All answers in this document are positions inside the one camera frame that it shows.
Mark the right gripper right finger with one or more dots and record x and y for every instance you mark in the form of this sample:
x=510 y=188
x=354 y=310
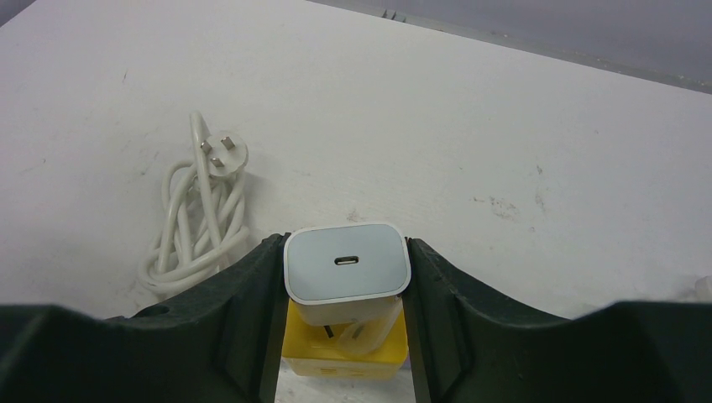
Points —
x=469 y=342

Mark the small white wall charger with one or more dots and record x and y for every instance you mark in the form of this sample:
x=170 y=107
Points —
x=351 y=276

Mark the yellow cube socket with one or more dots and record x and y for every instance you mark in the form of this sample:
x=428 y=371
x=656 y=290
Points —
x=311 y=345

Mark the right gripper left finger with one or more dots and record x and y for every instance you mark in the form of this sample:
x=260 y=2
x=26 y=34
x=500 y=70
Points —
x=219 y=341

